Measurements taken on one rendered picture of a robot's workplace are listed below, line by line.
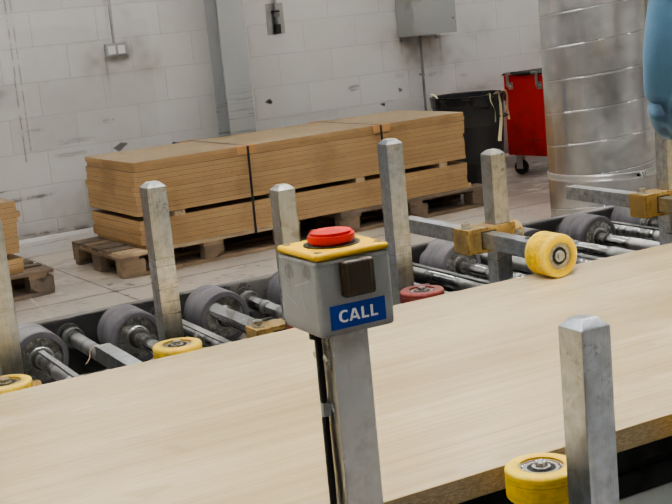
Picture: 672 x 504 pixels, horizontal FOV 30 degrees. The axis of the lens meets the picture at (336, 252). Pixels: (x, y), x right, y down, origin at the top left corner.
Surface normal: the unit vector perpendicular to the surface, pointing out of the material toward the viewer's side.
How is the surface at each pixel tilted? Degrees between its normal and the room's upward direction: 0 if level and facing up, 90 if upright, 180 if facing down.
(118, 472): 0
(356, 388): 90
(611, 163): 90
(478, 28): 90
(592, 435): 90
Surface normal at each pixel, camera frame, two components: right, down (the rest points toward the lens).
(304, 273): -0.87, 0.17
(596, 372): 0.48, 0.12
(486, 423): -0.09, -0.98
